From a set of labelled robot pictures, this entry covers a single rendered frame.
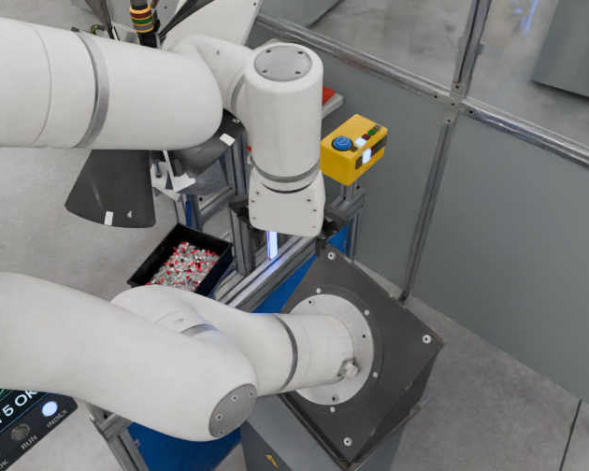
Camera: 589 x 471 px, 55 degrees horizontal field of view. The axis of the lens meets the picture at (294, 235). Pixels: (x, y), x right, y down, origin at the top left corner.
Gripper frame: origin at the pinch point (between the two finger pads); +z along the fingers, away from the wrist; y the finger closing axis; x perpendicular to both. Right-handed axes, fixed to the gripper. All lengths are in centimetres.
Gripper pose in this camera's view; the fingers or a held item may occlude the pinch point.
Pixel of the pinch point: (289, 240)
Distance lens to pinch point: 84.4
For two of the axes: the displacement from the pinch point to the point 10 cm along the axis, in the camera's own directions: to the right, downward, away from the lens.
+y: 9.8, 1.5, -1.3
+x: 2.0, -7.9, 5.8
